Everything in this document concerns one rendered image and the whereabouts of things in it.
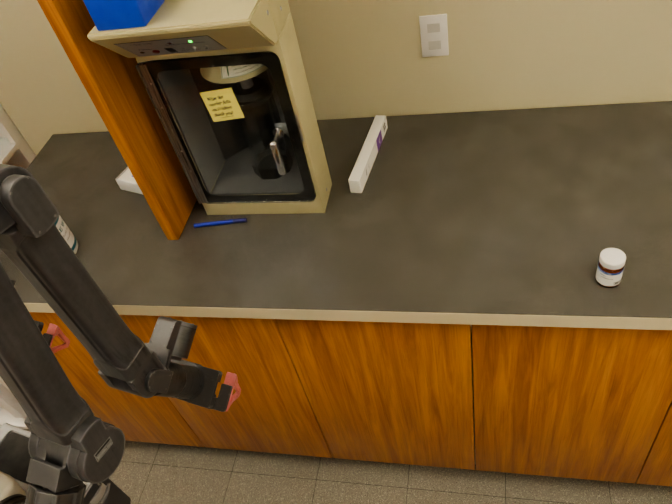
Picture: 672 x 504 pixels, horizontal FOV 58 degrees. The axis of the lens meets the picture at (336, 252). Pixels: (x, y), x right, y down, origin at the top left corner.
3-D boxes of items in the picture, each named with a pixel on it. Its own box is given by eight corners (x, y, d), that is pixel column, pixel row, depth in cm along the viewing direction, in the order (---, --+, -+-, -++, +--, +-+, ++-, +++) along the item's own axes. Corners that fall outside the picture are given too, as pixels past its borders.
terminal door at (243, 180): (203, 201, 155) (139, 61, 126) (317, 200, 148) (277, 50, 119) (202, 204, 155) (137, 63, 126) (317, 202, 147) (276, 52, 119)
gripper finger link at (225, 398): (222, 369, 117) (197, 363, 108) (254, 377, 114) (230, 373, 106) (212, 404, 116) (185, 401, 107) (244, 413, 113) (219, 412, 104)
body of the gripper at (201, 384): (177, 359, 111) (153, 354, 105) (224, 372, 108) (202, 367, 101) (167, 394, 110) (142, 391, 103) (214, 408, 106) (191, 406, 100)
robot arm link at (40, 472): (23, 492, 81) (53, 505, 79) (38, 416, 81) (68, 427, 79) (75, 476, 89) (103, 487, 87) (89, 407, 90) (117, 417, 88)
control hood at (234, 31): (131, 52, 125) (109, 5, 118) (279, 39, 118) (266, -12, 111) (108, 83, 118) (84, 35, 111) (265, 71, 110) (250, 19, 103)
